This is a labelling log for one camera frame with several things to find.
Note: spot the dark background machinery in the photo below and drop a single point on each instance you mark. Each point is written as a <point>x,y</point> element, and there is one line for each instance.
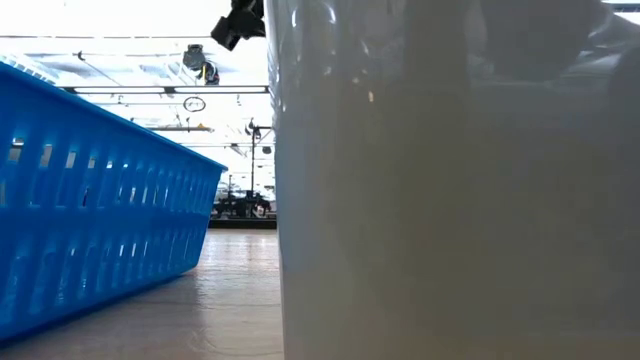
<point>245,206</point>

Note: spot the grey ceiling rail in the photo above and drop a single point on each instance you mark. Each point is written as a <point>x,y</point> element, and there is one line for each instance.
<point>125,90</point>

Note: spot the pale grey plastic bin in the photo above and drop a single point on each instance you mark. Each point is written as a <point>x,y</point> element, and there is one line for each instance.
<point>450,225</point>

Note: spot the black aluminium table frame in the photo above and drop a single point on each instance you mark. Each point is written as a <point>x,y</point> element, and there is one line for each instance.
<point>240,224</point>

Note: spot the black light stand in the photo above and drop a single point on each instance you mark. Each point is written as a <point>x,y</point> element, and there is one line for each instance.
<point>252,150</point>

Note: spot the black hanging ceiling device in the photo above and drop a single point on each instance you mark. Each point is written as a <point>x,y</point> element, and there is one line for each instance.
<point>195,59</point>

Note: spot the blue slotted plastic basket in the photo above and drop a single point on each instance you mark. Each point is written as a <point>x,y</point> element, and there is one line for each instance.
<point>100,210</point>

